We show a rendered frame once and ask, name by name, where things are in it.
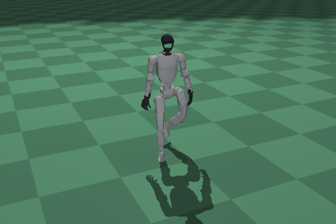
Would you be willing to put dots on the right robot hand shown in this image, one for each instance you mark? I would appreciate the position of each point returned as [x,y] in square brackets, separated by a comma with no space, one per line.
[145,102]

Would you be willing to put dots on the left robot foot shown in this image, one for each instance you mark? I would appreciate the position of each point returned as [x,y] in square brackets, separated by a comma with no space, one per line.
[167,133]

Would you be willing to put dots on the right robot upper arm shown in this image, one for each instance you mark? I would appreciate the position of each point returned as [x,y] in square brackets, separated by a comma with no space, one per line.
[151,64]

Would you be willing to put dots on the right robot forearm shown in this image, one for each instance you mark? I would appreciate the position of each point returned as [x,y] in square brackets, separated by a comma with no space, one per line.
[148,87]

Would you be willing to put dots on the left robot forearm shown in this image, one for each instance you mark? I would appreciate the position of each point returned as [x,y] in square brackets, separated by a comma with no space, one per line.
[188,83]

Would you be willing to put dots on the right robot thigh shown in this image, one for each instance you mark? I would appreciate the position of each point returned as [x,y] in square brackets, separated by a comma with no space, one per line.
[160,110]

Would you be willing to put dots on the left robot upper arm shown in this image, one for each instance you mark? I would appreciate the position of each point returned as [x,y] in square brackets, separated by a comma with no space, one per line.
[182,63]

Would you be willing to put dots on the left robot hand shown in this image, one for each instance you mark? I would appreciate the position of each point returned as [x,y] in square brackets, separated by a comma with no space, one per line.
[190,96]

